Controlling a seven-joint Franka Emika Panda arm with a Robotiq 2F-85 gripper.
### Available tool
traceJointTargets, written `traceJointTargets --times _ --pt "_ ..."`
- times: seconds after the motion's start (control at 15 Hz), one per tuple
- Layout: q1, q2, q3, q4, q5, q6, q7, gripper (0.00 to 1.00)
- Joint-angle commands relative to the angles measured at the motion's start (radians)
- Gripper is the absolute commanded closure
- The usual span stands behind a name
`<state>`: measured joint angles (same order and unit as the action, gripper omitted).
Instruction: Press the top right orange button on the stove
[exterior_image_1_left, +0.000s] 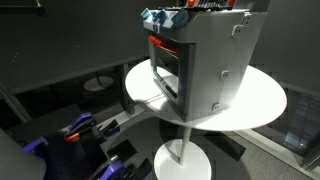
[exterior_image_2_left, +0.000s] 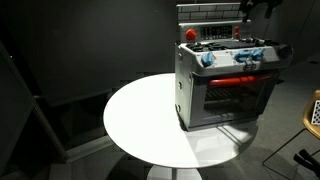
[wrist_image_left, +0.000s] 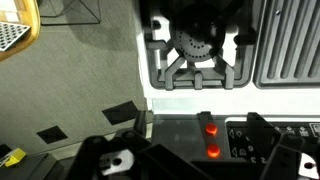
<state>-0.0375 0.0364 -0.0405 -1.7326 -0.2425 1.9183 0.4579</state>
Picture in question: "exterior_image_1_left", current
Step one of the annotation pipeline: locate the white toy stove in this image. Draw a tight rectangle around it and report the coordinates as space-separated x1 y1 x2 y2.
142 0 268 123

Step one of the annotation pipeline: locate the blue stove knob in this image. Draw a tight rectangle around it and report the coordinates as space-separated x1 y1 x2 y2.
153 8 170 25
172 7 190 28
140 7 154 22

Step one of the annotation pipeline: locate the grey oven door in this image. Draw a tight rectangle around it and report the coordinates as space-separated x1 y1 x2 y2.
147 32 197 122

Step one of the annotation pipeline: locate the purple orange spring clamp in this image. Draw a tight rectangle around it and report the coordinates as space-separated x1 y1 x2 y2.
62 112 98 145

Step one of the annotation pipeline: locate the grey rounded cover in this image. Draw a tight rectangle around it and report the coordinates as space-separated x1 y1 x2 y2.
0 128 47 180

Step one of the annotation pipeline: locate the red oven door handle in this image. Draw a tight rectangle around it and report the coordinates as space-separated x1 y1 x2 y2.
148 34 183 56

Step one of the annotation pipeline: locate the black clamp handle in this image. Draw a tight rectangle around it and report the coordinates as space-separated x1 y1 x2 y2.
97 118 121 140

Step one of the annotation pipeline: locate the round white pedestal table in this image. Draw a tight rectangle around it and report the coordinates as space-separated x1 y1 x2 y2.
124 58 288 180

